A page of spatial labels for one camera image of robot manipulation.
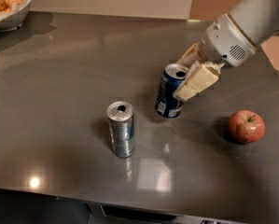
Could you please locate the blue pepsi can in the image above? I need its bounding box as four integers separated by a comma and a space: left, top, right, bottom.
155, 63, 188, 119

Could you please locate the white fruit bowl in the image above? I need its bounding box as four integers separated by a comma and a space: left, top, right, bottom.
0, 0, 32, 31

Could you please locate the red apple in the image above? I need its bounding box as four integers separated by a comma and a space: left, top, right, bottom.
228, 110, 266, 144

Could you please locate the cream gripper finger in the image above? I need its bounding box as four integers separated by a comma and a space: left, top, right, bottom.
173, 61, 225, 101
177, 43, 207, 68

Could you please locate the orange fruit middle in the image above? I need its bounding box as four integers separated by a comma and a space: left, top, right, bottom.
6, 0, 23, 8

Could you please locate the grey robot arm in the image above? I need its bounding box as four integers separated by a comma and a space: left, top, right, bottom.
174, 0, 279, 101

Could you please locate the silver redbull can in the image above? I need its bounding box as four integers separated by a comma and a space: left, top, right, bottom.
106, 101, 134, 158

